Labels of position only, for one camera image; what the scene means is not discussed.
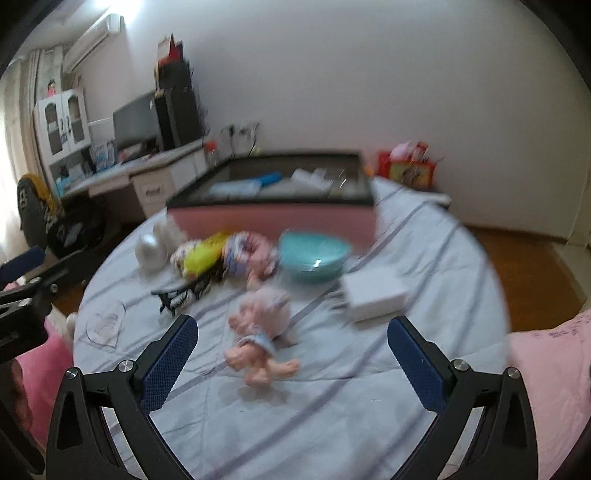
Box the person's left hand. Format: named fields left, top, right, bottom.
left=4, top=359, right=34, bottom=435

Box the white air conditioner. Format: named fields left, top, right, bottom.
left=62, top=13, right=122, bottom=72

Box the beige curtain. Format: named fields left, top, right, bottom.
left=0, top=46, right=65, bottom=245

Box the black computer tower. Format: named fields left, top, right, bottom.
left=154, top=90, right=204, bottom=151

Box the colourful tape roll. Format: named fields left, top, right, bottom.
left=222, top=232, right=279, bottom=283

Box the white glass-door cabinet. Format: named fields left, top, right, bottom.
left=33, top=88, right=92, bottom=167

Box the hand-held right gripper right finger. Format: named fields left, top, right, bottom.
left=387, top=316, right=540, bottom=480

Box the red storage box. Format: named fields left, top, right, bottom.
left=378, top=150, right=437, bottom=188

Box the pink blanket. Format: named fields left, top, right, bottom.
left=14, top=309, right=591, bottom=480

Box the black computer monitor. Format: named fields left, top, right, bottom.
left=112, top=90, right=160, bottom=148

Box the teal round case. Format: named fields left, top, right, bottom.
left=279, top=231, right=352, bottom=283

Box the yellow highlighter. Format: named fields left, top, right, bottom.
left=182, top=233, right=232, bottom=280

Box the black office chair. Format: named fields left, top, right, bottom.
left=46, top=208, right=109, bottom=259

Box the light blue mask packet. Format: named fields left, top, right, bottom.
left=210, top=173, right=282, bottom=198

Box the white desk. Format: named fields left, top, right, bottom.
left=51, top=138, right=208, bottom=220

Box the white charger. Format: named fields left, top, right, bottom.
left=342, top=268, right=409, bottom=322

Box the pink box with black rim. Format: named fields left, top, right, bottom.
left=165, top=150, right=377, bottom=250

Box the black hair clip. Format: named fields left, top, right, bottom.
left=152, top=277, right=211, bottom=315

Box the white round night light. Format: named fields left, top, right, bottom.
left=135, top=217, right=183, bottom=278

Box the small pink doll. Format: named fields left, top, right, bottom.
left=228, top=286, right=298, bottom=344
left=224, top=335, right=301, bottom=388

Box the white striped quilt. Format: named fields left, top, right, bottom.
left=74, top=178, right=511, bottom=480

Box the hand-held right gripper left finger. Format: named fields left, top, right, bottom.
left=45, top=314, right=199, bottom=480

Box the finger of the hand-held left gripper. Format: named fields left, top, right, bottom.
left=0, top=264, right=71, bottom=319
left=0, top=246, right=47, bottom=283

